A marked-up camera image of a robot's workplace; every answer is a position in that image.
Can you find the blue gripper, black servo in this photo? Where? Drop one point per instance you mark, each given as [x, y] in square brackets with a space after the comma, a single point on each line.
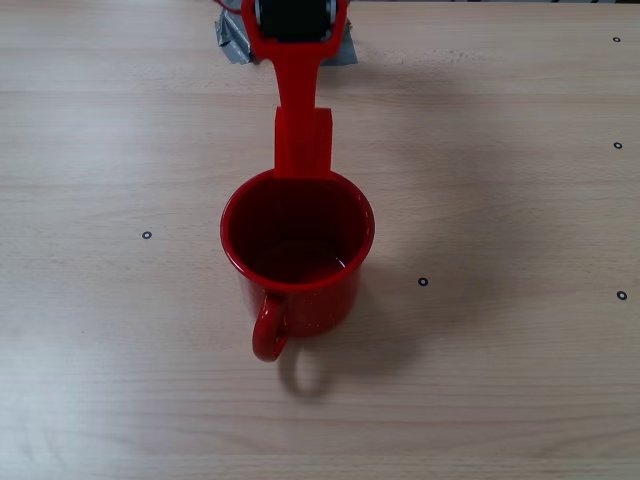
[295, 60]

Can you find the grey duct tape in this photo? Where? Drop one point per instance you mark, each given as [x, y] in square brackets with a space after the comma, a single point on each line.
[235, 45]

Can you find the red enamel mug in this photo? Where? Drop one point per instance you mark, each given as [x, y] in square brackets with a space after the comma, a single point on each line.
[305, 310]

